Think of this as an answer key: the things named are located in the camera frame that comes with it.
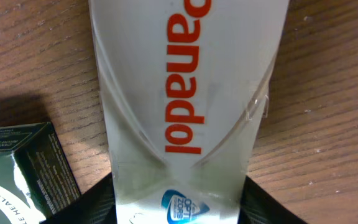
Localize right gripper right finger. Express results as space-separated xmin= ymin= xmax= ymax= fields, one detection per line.
xmin=237 ymin=176 xmax=306 ymax=224

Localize dark green round-logo box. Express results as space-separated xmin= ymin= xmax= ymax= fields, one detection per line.
xmin=0 ymin=122 xmax=81 ymax=224

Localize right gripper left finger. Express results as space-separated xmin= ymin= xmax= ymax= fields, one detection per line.
xmin=42 ymin=174 xmax=117 ymax=224

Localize white Panadol box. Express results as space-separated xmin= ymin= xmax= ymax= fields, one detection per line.
xmin=89 ymin=0 xmax=288 ymax=223

